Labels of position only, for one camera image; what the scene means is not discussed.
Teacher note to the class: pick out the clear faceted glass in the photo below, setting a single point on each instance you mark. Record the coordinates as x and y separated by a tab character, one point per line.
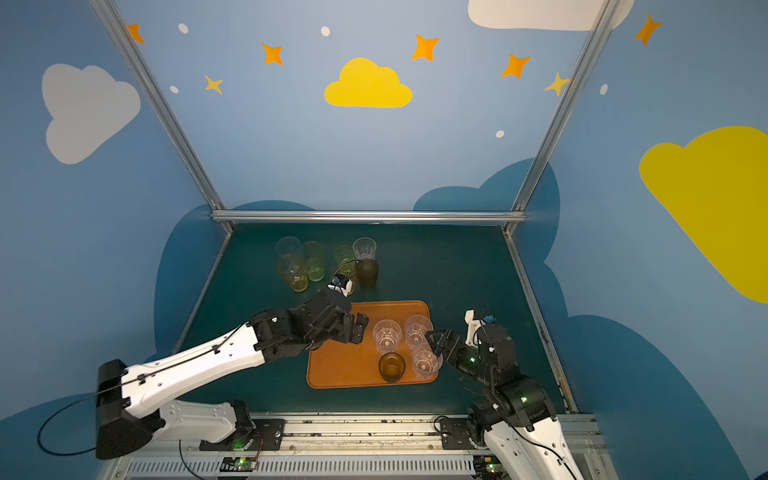
365	248
415	330
387	336
425	363

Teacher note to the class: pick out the orange plastic tray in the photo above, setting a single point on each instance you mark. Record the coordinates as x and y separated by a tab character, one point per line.
337	365

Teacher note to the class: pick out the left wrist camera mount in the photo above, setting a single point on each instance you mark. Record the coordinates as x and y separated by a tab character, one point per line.
342	283

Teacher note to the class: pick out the clear faceted glass back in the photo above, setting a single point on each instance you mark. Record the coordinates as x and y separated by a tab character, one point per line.
365	248

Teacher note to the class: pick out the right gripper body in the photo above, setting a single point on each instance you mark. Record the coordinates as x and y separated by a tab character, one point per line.
455	351

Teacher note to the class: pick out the controller board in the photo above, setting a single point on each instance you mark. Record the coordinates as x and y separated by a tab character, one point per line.
487	468
238	465

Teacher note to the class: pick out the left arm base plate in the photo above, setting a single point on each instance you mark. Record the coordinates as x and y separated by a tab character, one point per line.
264	434

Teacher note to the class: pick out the front aluminium rail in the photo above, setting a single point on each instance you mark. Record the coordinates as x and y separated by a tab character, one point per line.
335	446

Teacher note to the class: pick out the short green glass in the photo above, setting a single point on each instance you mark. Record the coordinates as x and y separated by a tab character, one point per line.
345	257

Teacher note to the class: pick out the dark olive textured cup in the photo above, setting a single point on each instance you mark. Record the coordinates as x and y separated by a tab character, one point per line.
367	271

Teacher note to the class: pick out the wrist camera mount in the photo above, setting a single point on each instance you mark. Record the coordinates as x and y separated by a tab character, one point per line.
342	283
475	320

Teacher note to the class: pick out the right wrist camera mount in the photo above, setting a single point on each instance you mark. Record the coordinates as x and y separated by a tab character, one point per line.
475	320

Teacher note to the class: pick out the aluminium rear frame bar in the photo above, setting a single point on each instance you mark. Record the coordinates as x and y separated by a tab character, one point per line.
365	217

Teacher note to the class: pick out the tall clear bluish glass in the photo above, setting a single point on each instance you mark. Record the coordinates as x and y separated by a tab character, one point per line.
289	245

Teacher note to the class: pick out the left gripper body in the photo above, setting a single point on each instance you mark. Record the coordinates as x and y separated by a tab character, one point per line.
351	327

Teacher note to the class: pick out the aluminium right frame post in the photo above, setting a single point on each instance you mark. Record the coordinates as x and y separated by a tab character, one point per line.
580	74

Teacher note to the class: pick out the small olive textured cup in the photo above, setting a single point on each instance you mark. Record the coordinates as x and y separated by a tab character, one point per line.
391	367

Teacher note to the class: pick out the aluminium left frame post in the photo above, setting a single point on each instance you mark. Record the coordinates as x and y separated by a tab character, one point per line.
113	22

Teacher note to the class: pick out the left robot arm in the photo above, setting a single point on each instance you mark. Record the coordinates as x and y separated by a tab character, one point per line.
140	403

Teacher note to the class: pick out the tall green glass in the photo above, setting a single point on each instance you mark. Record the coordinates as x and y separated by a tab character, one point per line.
315	259

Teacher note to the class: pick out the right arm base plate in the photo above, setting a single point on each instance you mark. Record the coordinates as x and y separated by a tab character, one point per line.
459	433

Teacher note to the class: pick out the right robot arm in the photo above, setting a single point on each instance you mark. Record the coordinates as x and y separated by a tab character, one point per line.
517	422

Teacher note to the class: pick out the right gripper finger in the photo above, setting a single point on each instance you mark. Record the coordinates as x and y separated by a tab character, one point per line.
439	352
438	338

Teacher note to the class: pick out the left controller board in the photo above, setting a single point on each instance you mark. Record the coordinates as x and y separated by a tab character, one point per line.
238	465

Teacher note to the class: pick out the aluminium frame post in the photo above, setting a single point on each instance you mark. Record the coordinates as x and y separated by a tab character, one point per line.
113	22
580	74

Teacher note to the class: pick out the right controller board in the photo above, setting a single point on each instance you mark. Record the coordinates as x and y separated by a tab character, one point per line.
487	468

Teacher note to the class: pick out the tall amber glass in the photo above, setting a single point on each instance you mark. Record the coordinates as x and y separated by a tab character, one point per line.
291	268

